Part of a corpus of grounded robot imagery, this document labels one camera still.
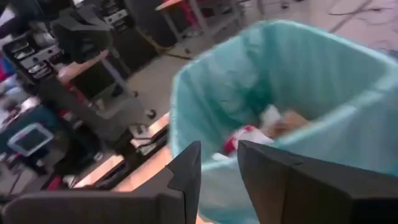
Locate large brown paper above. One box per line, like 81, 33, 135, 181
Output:
267, 110, 312, 139

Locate teal plastic trash bag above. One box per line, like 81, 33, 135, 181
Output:
169, 19, 398, 224

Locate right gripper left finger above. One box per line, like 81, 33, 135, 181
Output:
0, 140, 202, 224

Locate tablet screen with pale frame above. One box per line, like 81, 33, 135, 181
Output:
7, 122, 55, 157

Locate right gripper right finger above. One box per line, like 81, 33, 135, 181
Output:
238, 139, 398, 224

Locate red Core Power bottle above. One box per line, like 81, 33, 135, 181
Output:
223, 124, 276, 156

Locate black table frame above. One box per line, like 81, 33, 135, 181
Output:
73, 124, 170, 191

